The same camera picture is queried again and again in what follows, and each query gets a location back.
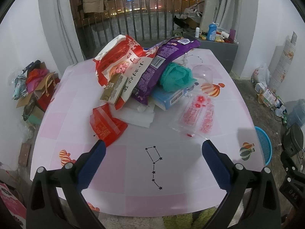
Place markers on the clear red-printed plastic bag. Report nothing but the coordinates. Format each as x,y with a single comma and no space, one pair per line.
194,115

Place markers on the metal balcony railing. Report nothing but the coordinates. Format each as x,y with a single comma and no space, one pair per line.
147,21

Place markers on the clear plastic cup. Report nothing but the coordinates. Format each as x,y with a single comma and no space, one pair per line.
203,74

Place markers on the red white snack bag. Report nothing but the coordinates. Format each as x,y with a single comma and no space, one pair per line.
123,55

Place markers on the red gift bag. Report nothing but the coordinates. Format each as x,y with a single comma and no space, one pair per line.
45,90

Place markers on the blue detergent bottle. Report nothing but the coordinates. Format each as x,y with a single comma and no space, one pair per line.
212,31

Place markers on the floor trash pile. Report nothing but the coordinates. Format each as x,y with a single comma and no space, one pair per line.
260,79

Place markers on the purple cup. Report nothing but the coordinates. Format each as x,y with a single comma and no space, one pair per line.
232,35

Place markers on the teal mesh cloth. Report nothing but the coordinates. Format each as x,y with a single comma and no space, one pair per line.
176,77

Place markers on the grey cabinet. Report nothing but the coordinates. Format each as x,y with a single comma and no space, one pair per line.
215,53

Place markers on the rolled wallpaper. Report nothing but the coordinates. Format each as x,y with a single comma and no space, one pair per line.
284,63

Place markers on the gold drink carton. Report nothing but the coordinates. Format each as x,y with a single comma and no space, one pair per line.
114,88

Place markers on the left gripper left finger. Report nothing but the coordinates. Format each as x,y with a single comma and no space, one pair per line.
44,209

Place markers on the blue mesh trash basket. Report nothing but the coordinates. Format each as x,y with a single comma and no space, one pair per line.
265,143

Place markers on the cardboard box with clothes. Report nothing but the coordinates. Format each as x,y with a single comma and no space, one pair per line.
24,91

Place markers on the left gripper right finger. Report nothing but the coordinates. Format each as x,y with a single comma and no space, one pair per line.
263,207

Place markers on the purple yellow noodle snack bag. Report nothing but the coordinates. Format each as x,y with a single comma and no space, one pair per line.
168,51

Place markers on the large water jug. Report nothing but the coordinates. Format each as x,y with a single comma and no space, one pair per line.
297,114

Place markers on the grey curtain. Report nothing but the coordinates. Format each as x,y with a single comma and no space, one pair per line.
224,13

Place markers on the small red wrapper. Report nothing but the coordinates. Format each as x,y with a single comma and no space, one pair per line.
106,127

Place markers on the white small bottle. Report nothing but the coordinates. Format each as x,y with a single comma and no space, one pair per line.
197,32

